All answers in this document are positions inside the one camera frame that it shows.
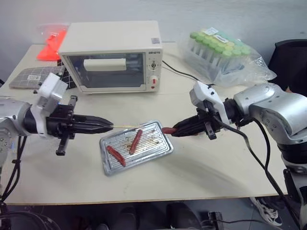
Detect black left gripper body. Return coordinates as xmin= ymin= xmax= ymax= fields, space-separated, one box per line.
xmin=45 ymin=95 xmax=80 ymax=157

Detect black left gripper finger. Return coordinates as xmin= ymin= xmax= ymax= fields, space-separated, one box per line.
xmin=71 ymin=124 xmax=113 ymax=136
xmin=73 ymin=115 xmax=114 ymax=127

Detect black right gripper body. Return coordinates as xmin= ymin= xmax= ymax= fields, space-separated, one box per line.
xmin=196 ymin=100 xmax=227 ymax=141

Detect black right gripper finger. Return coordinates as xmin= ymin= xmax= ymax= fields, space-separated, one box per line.
xmin=171 ymin=128 xmax=206 ymax=138
xmin=172 ymin=115 xmax=204 ymax=131

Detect red sausage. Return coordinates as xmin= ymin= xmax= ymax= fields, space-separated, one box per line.
xmin=106 ymin=145 xmax=127 ymax=167
xmin=161 ymin=127 xmax=180 ymax=136
xmin=129 ymin=129 xmax=143 ymax=155

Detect thin wooden skewer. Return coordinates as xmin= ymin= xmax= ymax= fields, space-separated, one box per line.
xmin=110 ymin=123 xmax=142 ymax=129

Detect ribbed metal baking tray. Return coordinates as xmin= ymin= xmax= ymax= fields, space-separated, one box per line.
xmin=99 ymin=119 xmax=174 ymax=177

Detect black grid-pattern pad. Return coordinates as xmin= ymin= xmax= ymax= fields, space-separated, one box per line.
xmin=56 ymin=58 xmax=74 ymax=90

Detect grey checkered cloth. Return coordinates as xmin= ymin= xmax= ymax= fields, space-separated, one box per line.
xmin=8 ymin=66 xmax=62 ymax=90

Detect cream toaster oven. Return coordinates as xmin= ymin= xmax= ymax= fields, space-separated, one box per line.
xmin=58 ymin=20 xmax=164 ymax=95

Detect bag of green-capped tubes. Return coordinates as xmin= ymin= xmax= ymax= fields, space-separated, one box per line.
xmin=177 ymin=26 xmax=278 ymax=88

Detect clear bag with orange contents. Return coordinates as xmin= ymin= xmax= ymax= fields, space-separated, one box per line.
xmin=35 ymin=22 xmax=71 ymax=62

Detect white sneaker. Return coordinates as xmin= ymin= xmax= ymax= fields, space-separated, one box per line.
xmin=248 ymin=195 xmax=284 ymax=227

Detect black office chair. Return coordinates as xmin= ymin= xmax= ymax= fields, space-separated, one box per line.
xmin=267 ymin=38 xmax=307 ymax=97

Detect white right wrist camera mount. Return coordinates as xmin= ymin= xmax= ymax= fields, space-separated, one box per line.
xmin=189 ymin=80 xmax=234 ymax=126

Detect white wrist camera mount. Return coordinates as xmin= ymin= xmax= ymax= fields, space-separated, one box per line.
xmin=189 ymin=80 xmax=234 ymax=126
xmin=30 ymin=72 xmax=69 ymax=138

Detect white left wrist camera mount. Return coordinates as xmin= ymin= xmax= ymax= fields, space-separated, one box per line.
xmin=30 ymin=72 xmax=69 ymax=138

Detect black oven power cable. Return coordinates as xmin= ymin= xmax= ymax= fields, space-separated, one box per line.
xmin=161 ymin=59 xmax=215 ymax=87

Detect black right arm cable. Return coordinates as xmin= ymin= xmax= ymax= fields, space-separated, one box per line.
xmin=206 ymin=100 xmax=303 ymax=230

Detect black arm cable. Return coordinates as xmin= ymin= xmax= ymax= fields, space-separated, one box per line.
xmin=0 ymin=135 xmax=27 ymax=205
xmin=206 ymin=100 xmax=303 ymax=230

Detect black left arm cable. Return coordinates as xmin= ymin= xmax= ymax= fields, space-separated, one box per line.
xmin=0 ymin=135 xmax=27 ymax=205

